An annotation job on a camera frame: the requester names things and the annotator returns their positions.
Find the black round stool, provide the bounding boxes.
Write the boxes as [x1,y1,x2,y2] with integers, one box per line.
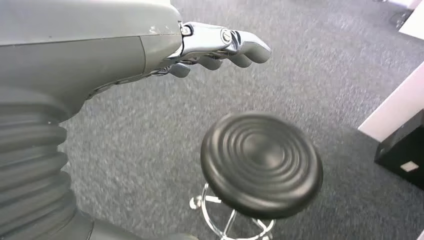
[189,111,324,240]

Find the white furniture panel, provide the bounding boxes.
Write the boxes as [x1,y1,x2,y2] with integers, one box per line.
[357,61,424,143]
[398,0,424,41]

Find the black caster wheel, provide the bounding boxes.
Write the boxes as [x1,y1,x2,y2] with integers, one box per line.
[388,9,413,30]

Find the black box with white label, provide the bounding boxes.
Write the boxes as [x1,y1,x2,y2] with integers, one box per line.
[374,109,424,191]

